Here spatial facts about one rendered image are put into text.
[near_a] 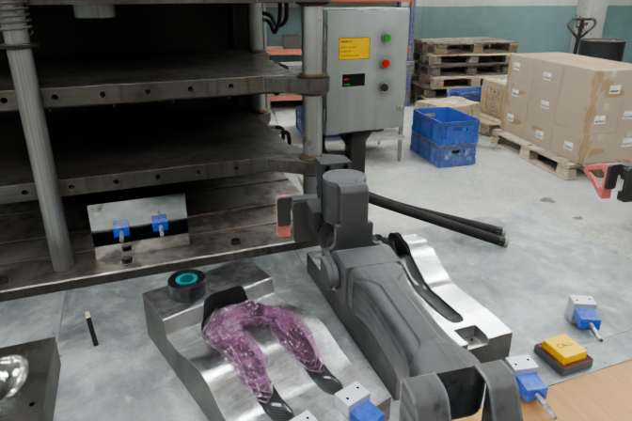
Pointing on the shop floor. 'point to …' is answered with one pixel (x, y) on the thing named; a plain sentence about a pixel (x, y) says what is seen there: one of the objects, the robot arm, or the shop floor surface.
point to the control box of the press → (363, 74)
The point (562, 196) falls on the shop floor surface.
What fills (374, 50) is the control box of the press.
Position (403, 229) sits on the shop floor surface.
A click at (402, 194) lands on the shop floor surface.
